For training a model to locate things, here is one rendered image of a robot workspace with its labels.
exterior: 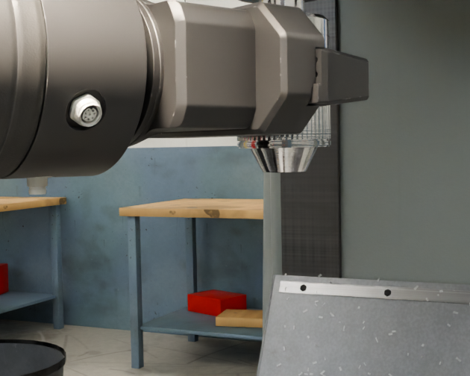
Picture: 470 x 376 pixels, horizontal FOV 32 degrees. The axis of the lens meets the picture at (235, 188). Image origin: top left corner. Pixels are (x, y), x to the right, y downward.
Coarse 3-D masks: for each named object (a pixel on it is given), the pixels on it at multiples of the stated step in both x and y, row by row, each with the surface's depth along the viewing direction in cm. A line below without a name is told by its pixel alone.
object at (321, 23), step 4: (308, 16) 39; (312, 16) 39; (316, 16) 39; (320, 16) 40; (324, 16) 40; (312, 20) 39; (316, 20) 39; (320, 20) 40; (324, 20) 40; (328, 20) 41; (316, 24) 39; (320, 24) 40; (324, 24) 40; (328, 24) 41; (320, 28) 40; (324, 28) 40; (328, 28) 41; (320, 32) 40; (324, 32) 40; (328, 32) 41; (328, 36) 41
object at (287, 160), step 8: (256, 152) 41; (264, 152) 40; (272, 152) 40; (280, 152) 40; (288, 152) 40; (296, 152) 40; (304, 152) 40; (312, 152) 41; (264, 160) 41; (272, 160) 40; (280, 160) 40; (288, 160) 40; (296, 160) 40; (304, 160) 40; (264, 168) 41; (272, 168) 40; (280, 168) 40; (288, 168) 40; (296, 168) 40; (304, 168) 41
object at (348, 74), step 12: (324, 48) 39; (336, 60) 39; (348, 60) 40; (360, 60) 40; (336, 72) 39; (348, 72) 40; (360, 72) 40; (336, 84) 39; (348, 84) 40; (360, 84) 40; (336, 96) 39; (348, 96) 40; (360, 96) 40
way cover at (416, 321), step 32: (288, 288) 81; (320, 288) 79; (352, 288) 78; (384, 288) 77; (448, 288) 75; (288, 320) 79; (320, 320) 78; (352, 320) 77; (384, 320) 76; (416, 320) 74; (448, 320) 73; (288, 352) 78; (320, 352) 77; (352, 352) 76; (384, 352) 74; (416, 352) 73; (448, 352) 72
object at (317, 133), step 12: (324, 36) 40; (324, 108) 40; (312, 120) 39; (324, 120) 40; (312, 132) 39; (324, 132) 40; (240, 144) 41; (252, 144) 40; (264, 144) 39; (276, 144) 39; (288, 144) 39; (300, 144) 39; (312, 144) 39; (324, 144) 40
